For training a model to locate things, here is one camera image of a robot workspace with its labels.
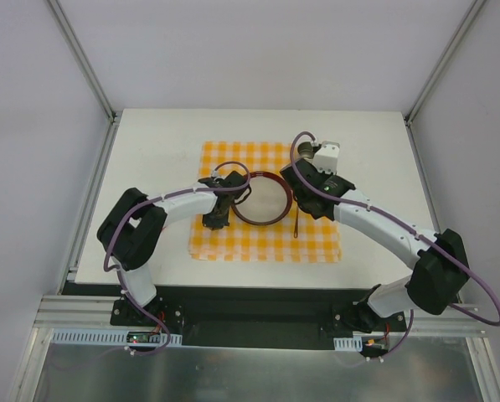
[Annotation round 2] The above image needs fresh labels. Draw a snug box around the aluminium right side rail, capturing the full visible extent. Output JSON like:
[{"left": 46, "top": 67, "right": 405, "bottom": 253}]
[{"left": 404, "top": 119, "right": 462, "bottom": 302}]

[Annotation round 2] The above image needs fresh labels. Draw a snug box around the yellow white checkered cloth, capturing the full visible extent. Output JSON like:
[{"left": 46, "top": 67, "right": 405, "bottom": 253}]
[{"left": 188, "top": 141, "right": 343, "bottom": 263}]

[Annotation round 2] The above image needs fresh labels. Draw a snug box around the left white cable duct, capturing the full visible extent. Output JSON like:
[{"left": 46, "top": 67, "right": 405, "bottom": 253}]
[{"left": 52, "top": 328, "right": 183, "bottom": 348}]

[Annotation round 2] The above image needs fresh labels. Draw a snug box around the aluminium frame post left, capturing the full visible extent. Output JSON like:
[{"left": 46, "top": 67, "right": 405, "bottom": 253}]
[{"left": 44, "top": 0, "right": 116, "bottom": 122}]

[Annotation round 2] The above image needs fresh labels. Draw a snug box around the aluminium rail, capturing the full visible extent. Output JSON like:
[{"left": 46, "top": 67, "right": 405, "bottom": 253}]
[
  {"left": 404, "top": 119, "right": 462, "bottom": 302},
  {"left": 34, "top": 296, "right": 488, "bottom": 338},
  {"left": 54, "top": 111, "right": 122, "bottom": 296}
]

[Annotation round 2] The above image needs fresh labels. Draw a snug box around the right white cable duct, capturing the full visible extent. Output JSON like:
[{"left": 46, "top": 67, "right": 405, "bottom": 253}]
[{"left": 333, "top": 336, "right": 363, "bottom": 353}]

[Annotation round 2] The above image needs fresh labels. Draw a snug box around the aluminium front rail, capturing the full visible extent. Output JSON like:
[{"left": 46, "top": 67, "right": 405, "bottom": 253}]
[{"left": 34, "top": 296, "right": 488, "bottom": 338}]

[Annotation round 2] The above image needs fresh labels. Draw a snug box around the aluminium frame post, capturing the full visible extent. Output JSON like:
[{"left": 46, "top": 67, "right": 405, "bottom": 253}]
[
  {"left": 44, "top": 0, "right": 116, "bottom": 122},
  {"left": 405, "top": 0, "right": 488, "bottom": 126}
]

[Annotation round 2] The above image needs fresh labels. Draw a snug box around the aluminium frame post right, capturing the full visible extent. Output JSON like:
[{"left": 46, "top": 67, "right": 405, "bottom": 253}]
[{"left": 405, "top": 0, "right": 488, "bottom": 126}]

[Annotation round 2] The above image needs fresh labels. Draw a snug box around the white cable duct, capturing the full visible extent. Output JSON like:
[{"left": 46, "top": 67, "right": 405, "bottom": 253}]
[
  {"left": 333, "top": 336, "right": 363, "bottom": 353},
  {"left": 52, "top": 328, "right": 183, "bottom": 348}
]

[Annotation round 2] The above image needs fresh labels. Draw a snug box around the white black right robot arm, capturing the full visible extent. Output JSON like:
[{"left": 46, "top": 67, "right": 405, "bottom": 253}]
[{"left": 280, "top": 159, "right": 469, "bottom": 331}]

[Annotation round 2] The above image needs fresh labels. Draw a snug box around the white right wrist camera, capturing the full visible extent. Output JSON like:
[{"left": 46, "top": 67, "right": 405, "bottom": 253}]
[{"left": 312, "top": 141, "right": 340, "bottom": 174}]

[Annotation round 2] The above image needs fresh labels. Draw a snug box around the copper spoon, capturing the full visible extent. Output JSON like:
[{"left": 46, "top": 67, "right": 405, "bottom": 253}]
[{"left": 293, "top": 207, "right": 300, "bottom": 239}]

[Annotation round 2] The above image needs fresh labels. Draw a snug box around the red rimmed cream plate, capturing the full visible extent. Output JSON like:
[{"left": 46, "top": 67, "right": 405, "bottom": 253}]
[{"left": 232, "top": 171, "right": 293, "bottom": 226}]

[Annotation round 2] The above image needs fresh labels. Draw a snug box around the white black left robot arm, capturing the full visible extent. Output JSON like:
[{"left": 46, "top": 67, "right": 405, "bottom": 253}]
[{"left": 96, "top": 171, "right": 250, "bottom": 326}]

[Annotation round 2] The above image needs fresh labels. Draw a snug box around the aluminium left side rail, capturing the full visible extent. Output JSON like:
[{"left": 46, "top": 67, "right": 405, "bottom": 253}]
[{"left": 54, "top": 111, "right": 122, "bottom": 296}]

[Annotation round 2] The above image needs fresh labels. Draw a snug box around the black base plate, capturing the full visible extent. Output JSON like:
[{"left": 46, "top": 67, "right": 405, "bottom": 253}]
[{"left": 60, "top": 282, "right": 414, "bottom": 351}]

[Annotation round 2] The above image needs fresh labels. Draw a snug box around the metal cup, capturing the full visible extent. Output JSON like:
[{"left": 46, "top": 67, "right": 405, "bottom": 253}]
[{"left": 296, "top": 142, "right": 315, "bottom": 160}]

